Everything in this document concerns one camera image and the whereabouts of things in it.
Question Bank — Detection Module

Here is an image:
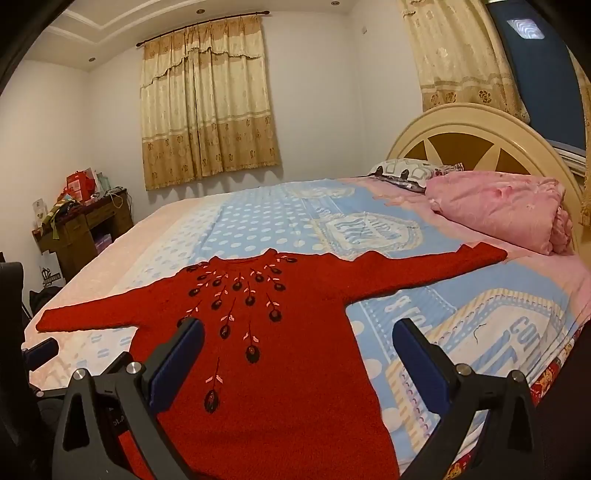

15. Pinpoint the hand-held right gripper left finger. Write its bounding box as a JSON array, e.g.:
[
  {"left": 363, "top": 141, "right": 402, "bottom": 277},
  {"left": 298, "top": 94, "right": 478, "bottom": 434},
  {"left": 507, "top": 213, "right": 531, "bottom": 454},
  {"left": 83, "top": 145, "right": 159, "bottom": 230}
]
[{"left": 52, "top": 318, "right": 206, "bottom": 480}]

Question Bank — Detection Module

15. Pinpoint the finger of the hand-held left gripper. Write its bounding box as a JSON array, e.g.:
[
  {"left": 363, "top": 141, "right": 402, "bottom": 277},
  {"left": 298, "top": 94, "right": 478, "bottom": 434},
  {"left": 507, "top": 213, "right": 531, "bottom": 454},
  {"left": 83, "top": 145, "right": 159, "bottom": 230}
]
[{"left": 21, "top": 338, "right": 59, "bottom": 372}]

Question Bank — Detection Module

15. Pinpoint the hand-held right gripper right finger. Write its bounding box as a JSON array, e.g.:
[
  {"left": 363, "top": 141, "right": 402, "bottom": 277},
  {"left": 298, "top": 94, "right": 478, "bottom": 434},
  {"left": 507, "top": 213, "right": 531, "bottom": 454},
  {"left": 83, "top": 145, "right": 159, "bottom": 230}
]
[{"left": 392, "top": 318, "right": 541, "bottom": 480}]

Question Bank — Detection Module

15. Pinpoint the red embroidered sweater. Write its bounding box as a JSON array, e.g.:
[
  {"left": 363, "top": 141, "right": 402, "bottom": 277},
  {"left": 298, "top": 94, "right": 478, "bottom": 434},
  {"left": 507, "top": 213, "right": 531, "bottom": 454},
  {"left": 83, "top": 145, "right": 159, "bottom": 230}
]
[{"left": 36, "top": 244, "right": 509, "bottom": 480}]

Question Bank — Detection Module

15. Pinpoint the black bag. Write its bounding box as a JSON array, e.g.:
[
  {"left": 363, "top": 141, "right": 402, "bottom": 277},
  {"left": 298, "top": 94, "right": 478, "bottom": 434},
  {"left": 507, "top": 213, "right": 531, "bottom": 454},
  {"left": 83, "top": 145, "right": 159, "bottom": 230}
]
[{"left": 28, "top": 285, "right": 63, "bottom": 319}]

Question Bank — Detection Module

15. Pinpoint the white paper bag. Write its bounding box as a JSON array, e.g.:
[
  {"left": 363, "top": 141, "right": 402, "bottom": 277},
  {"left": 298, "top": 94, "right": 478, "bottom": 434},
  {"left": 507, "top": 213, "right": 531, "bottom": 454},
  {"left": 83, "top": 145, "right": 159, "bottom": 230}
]
[{"left": 38, "top": 251, "right": 65, "bottom": 289}]

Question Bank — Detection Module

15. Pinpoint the brown wooden desk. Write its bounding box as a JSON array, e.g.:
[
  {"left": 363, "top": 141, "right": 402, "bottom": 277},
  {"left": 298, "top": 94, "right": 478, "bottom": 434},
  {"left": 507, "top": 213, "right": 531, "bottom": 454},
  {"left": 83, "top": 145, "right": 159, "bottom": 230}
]
[{"left": 31, "top": 188, "right": 136, "bottom": 282}]

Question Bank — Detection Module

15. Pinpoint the green cloth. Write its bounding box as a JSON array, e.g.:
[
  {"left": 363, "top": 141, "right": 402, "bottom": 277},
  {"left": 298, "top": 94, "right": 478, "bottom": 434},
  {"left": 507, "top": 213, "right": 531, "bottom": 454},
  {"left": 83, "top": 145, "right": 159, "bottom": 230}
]
[{"left": 44, "top": 198, "right": 70, "bottom": 241}]

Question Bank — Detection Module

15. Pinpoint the red gift bag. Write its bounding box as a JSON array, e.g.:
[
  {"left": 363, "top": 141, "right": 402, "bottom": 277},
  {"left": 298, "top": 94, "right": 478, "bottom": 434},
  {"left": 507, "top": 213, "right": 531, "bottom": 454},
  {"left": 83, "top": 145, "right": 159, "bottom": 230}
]
[{"left": 64, "top": 170, "right": 100, "bottom": 204}]

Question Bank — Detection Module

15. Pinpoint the blue polka dot bed sheet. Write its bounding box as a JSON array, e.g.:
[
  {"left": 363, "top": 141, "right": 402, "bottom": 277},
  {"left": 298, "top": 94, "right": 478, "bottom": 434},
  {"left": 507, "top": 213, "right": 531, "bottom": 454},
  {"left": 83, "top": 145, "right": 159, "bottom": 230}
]
[{"left": 28, "top": 175, "right": 591, "bottom": 480}]

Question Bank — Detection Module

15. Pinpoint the folded pink quilt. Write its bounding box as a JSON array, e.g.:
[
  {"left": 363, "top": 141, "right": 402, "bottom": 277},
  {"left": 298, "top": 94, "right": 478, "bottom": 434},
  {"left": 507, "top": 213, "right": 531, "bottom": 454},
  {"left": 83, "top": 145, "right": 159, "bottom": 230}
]
[{"left": 425, "top": 170, "right": 573, "bottom": 256}]

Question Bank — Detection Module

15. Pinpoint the grey patterned pillow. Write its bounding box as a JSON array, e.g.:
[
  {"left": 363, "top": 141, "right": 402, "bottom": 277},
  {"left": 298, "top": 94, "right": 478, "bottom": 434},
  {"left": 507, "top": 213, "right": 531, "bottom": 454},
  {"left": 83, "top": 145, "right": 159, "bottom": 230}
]
[{"left": 368, "top": 158, "right": 467, "bottom": 193}]

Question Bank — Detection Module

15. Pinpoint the beige patterned curtain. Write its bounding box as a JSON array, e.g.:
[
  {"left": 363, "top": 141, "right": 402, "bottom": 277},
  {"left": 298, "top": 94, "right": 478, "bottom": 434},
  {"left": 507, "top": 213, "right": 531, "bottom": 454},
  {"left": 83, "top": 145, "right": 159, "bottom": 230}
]
[
  {"left": 139, "top": 11, "right": 282, "bottom": 191},
  {"left": 397, "top": 0, "right": 532, "bottom": 124}
]

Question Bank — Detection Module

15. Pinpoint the cream wooden headboard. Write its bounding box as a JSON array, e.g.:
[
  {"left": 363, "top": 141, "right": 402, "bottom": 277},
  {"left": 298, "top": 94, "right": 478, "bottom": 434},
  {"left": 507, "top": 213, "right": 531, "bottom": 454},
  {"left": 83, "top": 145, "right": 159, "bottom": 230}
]
[{"left": 385, "top": 102, "right": 587, "bottom": 241}]

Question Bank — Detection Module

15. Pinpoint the dark curtain rod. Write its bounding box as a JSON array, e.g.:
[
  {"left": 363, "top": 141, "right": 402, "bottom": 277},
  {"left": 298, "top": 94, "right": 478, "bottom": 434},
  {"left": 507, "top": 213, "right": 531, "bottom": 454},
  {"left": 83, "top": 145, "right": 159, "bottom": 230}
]
[{"left": 136, "top": 10, "right": 264, "bottom": 47}]

